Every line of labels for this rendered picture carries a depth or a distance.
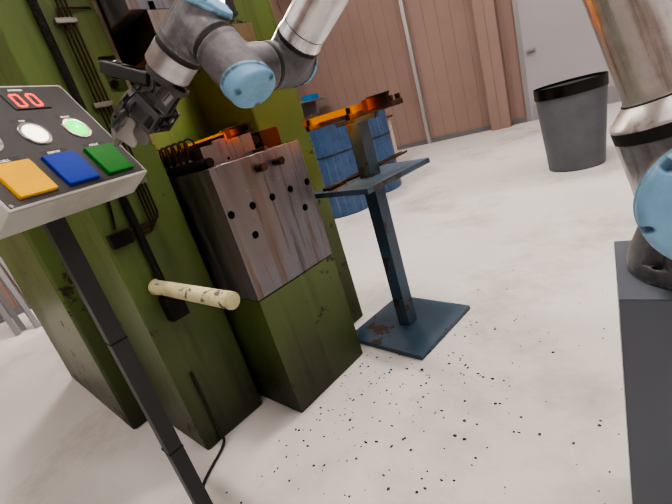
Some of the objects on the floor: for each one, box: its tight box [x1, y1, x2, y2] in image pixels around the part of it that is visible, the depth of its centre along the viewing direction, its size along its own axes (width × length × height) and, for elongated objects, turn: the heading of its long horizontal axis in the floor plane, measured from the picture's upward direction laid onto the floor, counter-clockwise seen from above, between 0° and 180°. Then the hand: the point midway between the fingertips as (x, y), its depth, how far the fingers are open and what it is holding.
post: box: [42, 217, 213, 504], centre depth 101 cm, size 4×4×108 cm
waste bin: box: [533, 71, 609, 172], centre depth 334 cm, size 52×52×68 cm
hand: (116, 138), depth 88 cm, fingers closed
